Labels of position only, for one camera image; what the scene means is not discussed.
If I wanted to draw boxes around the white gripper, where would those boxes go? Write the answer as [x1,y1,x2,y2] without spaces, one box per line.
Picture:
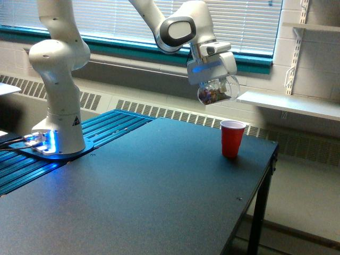
[187,52,237,93]

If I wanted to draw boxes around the clear container with brown pieces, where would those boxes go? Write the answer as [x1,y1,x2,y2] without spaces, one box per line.
[198,75,240,105]

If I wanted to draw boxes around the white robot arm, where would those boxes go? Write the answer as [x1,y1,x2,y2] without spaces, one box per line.
[25,1,240,157]

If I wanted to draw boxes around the teal window sill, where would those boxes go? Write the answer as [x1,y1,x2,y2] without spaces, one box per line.
[1,25,273,74]

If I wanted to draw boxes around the red plastic cup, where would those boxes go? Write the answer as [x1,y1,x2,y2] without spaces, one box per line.
[220,120,246,158]

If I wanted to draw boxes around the white window blinds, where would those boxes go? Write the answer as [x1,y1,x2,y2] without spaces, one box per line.
[1,1,282,56]

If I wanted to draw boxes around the white radiator grille cover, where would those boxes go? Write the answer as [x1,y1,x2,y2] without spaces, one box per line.
[1,74,339,166]

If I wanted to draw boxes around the black table leg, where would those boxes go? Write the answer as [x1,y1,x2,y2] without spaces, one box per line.
[246,159,276,254]

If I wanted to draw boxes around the white desk edge left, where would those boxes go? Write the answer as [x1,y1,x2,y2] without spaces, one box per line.
[0,83,21,96]

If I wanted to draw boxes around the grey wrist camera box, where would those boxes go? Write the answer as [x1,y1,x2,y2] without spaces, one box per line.
[200,41,231,56]

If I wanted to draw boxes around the white shelf standard rail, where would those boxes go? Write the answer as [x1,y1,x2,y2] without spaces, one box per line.
[283,0,309,96]

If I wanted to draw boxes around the white wall shelf lower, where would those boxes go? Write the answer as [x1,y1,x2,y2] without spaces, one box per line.
[237,91,339,121]

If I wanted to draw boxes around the white wall shelf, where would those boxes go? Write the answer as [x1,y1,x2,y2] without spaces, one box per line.
[282,22,340,36]
[237,91,339,121]

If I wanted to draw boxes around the white wall shelf upper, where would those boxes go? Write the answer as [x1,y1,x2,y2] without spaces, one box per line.
[282,22,340,36]

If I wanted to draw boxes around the blue round robot base plate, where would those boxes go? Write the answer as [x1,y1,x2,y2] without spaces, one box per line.
[17,139,94,161]

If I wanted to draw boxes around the blue ribbed aluminium rail plate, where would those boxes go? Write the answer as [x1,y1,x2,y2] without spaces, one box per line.
[1,109,153,194]

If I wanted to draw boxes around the black cable at base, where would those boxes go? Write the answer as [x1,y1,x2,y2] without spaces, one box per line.
[0,135,34,152]

